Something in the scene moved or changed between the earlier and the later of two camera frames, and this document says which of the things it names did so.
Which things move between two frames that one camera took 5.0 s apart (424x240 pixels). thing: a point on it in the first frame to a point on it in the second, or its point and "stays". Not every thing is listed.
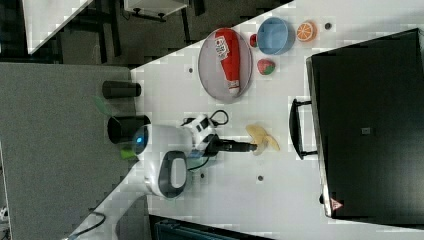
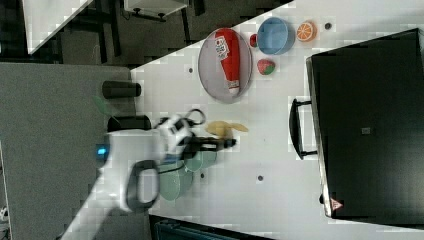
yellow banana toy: x=260 y=138 to x=223 y=129
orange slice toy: x=306 y=31 stays
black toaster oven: x=368 y=112 stays
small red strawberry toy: x=253 y=40 stays
